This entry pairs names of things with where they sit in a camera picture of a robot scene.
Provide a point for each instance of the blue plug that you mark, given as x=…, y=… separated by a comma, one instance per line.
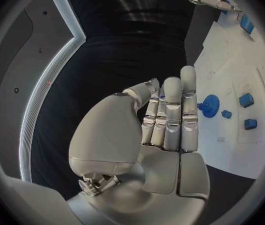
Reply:
x=224, y=11

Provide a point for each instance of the white task board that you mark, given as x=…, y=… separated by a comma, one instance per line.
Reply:
x=235, y=150

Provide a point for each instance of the small blue peg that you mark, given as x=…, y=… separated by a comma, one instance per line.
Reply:
x=226, y=114

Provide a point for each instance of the blue gear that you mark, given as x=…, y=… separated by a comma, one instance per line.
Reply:
x=211, y=106

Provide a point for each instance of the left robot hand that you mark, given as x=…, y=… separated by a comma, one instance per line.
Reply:
x=123, y=135

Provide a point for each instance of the large blue block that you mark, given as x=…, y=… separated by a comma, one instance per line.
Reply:
x=247, y=24

